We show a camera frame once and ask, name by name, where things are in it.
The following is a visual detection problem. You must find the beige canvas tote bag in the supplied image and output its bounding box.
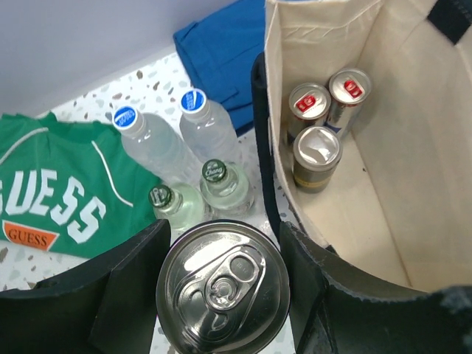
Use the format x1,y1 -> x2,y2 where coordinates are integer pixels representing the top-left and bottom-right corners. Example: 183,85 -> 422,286
264,1 -> 471,291

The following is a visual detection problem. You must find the black can silver tab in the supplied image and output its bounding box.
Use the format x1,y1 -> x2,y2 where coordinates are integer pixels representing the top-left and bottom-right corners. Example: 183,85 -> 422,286
156,220 -> 291,353

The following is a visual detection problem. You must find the black can foil top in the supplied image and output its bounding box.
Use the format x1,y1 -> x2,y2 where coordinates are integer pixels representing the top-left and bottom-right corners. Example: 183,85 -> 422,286
292,126 -> 343,193

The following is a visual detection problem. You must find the red tab can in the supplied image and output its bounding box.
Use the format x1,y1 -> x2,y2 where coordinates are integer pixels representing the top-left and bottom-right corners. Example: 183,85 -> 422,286
287,83 -> 331,145
324,68 -> 372,139

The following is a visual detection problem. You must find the green Guess t-shirt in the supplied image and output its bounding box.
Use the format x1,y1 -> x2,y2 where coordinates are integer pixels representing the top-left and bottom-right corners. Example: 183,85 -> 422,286
1,114 -> 159,258

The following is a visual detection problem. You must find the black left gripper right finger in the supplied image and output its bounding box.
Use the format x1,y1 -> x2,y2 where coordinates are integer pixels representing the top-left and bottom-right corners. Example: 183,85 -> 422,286
280,222 -> 471,353

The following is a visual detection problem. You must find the folded blue cloth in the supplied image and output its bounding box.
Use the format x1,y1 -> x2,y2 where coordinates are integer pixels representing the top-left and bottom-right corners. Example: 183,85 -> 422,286
173,0 -> 265,136

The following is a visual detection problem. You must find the green cap soda bottle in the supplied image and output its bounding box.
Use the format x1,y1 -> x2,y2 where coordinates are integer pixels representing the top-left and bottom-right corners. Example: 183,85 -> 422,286
199,159 -> 254,218

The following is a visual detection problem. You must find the Pocari Sweat bottle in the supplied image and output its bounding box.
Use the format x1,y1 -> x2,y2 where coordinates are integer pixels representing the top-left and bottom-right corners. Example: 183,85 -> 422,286
112,106 -> 201,186
179,88 -> 243,164

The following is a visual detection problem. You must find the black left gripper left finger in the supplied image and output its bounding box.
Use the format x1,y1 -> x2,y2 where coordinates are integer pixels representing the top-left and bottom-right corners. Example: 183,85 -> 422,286
1,220 -> 171,353

